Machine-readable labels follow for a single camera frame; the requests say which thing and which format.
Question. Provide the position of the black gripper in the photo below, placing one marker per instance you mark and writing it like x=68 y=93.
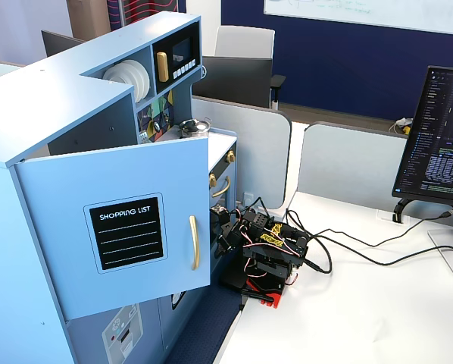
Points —
x=223 y=240

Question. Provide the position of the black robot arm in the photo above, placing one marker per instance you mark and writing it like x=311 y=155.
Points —
x=257 y=223

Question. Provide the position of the blue shopping list cabinet door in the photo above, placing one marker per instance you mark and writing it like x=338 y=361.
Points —
x=60 y=246

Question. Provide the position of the black base board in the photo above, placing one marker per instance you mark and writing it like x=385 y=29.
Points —
x=232 y=278

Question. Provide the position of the red table clamp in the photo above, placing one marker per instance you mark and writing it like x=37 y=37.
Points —
x=270 y=295

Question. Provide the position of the gold stove knob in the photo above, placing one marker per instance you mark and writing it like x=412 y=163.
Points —
x=213 y=180
x=231 y=156

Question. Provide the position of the grey desk divider panel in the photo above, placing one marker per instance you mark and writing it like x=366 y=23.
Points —
x=344 y=170
x=257 y=151

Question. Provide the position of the steel toy pot with lid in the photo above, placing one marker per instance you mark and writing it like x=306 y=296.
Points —
x=194 y=128

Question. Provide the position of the toy slotted spatula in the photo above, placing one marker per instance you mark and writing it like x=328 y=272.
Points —
x=143 y=137

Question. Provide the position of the steel toy ladle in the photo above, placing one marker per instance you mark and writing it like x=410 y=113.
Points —
x=157 y=126

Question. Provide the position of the black monitor back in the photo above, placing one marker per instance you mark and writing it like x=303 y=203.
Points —
x=58 y=43
x=230 y=79

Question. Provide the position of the white toy plate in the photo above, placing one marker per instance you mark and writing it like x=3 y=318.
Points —
x=116 y=76
x=148 y=81
x=140 y=86

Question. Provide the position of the black toy microwave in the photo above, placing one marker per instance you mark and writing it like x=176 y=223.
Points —
x=183 y=49

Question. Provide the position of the grey office chair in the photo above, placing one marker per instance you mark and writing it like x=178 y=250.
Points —
x=245 y=41

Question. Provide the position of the yellow and white clutter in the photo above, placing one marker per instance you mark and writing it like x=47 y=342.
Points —
x=402 y=127

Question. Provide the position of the computer monitor with code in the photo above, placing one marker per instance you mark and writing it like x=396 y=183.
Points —
x=438 y=151

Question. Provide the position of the blue toy kitchen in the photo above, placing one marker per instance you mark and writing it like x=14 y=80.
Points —
x=41 y=95

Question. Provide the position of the dark banner red wavy lines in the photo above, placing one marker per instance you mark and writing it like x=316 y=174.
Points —
x=147 y=9

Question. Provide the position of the brown wooden panel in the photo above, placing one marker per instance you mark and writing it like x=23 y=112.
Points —
x=86 y=17

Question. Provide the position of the whiteboard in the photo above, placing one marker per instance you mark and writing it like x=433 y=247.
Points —
x=400 y=15

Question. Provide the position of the small wrist camera board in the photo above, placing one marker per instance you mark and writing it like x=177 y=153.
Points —
x=219 y=211

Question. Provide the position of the white wall socket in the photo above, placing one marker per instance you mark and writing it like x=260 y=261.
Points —
x=248 y=198

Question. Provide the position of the black monitor stand bracket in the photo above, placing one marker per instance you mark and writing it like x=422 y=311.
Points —
x=398 y=212

